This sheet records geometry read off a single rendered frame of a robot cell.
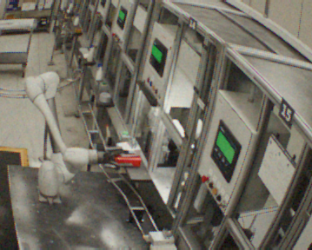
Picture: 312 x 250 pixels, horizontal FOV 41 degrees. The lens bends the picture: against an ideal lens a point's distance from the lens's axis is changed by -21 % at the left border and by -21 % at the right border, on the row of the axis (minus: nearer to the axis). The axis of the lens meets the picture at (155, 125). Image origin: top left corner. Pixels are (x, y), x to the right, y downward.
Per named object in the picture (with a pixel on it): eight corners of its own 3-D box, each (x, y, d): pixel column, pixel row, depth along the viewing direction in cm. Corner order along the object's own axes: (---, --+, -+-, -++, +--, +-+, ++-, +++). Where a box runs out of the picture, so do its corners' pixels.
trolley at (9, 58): (-17, 78, 639) (-9, 24, 598) (-11, 67, 685) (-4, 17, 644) (24, 79, 660) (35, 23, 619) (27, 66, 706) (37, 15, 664)
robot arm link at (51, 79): (51, 183, 327) (68, 174, 345) (67, 186, 319) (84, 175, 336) (29, 78, 308) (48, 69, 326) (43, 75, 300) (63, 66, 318)
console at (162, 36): (137, 78, 352) (150, 21, 331) (177, 80, 361) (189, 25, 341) (156, 105, 317) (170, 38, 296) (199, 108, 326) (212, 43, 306)
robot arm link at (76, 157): (88, 145, 293) (83, 153, 304) (64, 143, 288) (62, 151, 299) (89, 162, 289) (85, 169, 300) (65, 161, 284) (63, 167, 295)
